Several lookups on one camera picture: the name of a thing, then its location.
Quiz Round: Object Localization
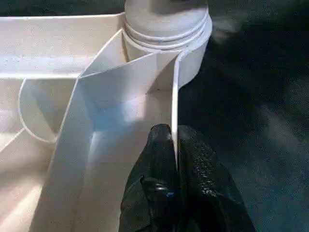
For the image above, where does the black work mat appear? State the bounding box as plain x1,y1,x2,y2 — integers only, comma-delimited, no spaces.
0,0,309,232

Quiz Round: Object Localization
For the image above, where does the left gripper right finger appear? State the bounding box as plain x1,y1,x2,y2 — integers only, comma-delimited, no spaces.
178,126,256,232

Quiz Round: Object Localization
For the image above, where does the white plastic table top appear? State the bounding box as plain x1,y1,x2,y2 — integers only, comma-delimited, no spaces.
0,13,213,232

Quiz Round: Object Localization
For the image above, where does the white plastic table leg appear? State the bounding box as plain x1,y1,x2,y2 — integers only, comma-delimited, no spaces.
123,0,211,50

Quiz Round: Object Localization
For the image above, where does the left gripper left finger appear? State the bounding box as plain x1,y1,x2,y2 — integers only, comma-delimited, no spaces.
119,124,181,232

